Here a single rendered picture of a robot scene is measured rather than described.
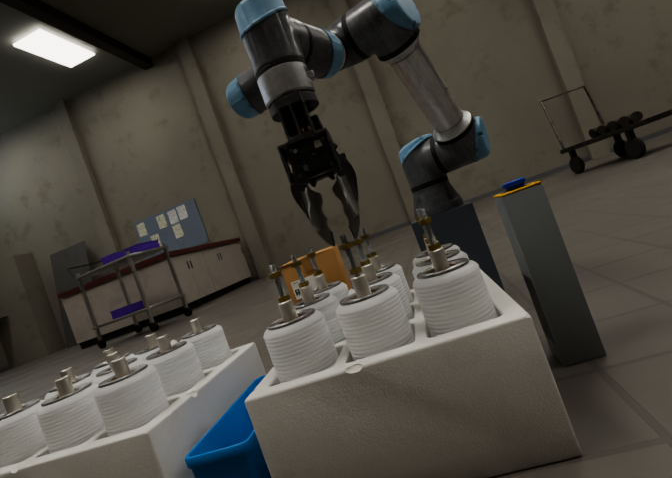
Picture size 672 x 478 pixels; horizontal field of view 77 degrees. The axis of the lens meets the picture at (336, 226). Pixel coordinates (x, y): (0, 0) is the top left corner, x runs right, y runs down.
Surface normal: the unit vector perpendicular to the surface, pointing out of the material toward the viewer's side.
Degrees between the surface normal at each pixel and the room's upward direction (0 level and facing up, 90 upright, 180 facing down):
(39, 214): 90
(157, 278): 90
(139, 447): 90
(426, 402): 90
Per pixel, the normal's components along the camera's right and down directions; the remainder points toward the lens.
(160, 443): 0.91, -0.34
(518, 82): -0.21, 0.06
